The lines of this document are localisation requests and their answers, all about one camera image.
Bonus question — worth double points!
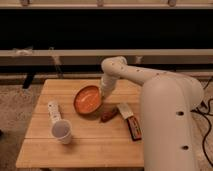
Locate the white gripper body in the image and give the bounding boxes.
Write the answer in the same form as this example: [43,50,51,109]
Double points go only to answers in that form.
[101,75,116,98]

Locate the orange ceramic bowl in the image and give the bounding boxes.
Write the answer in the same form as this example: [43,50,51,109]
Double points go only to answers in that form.
[73,85,102,115]

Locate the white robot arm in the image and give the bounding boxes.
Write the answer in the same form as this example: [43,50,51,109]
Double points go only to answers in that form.
[101,56,204,171]

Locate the brown sausage-shaped object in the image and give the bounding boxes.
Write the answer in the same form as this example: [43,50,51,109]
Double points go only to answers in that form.
[100,108,118,123]

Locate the dark snack bar package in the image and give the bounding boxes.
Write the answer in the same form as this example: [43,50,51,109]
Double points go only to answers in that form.
[117,103,142,141]

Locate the wooden table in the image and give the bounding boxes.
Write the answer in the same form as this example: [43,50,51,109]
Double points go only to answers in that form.
[16,79,144,168]

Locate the white paper cup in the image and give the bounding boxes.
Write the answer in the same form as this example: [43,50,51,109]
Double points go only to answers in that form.
[51,120,72,144]

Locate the white horizontal rail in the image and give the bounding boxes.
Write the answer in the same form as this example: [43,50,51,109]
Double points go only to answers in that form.
[0,49,213,66]

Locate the black cables on floor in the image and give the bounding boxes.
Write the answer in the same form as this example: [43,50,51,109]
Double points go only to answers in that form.
[191,77,213,168]

